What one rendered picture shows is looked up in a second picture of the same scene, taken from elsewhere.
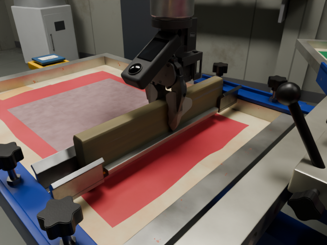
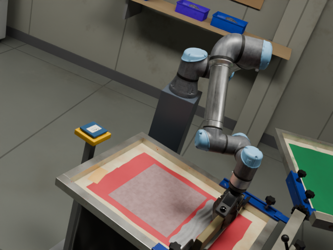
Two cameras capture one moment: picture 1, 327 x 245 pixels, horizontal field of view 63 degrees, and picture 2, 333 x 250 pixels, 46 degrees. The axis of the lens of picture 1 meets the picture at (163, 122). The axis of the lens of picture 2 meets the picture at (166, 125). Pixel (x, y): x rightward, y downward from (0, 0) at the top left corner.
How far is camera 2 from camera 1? 1.17 m
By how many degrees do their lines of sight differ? 16
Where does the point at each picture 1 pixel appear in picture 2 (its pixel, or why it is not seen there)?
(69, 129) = (158, 217)
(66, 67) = (122, 150)
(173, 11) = (243, 187)
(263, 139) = (263, 237)
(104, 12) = not seen: outside the picture
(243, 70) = not seen: hidden behind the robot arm
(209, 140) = (235, 231)
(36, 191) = not seen: outside the picture
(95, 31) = (35, 6)
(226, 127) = (241, 222)
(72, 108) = (148, 197)
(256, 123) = (255, 220)
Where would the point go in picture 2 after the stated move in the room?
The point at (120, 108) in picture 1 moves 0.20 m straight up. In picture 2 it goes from (178, 200) to (192, 164)
